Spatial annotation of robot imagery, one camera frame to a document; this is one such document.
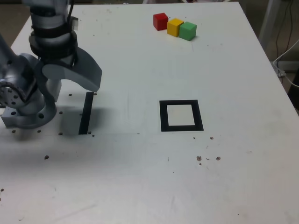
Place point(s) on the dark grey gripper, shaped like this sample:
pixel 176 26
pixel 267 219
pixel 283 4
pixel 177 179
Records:
pixel 57 61

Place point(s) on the red cube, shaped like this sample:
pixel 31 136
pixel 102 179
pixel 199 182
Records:
pixel 160 22

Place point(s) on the yellow cube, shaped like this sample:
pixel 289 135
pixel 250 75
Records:
pixel 174 28

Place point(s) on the green cube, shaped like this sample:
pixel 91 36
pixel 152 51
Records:
pixel 188 31

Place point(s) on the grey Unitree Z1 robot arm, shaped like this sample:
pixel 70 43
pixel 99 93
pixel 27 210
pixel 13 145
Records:
pixel 23 70

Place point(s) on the black tape square outline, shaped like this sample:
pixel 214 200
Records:
pixel 163 116

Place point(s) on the black tape strip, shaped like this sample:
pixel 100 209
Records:
pixel 86 114

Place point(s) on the white furniture frame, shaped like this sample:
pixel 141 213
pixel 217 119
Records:
pixel 266 23

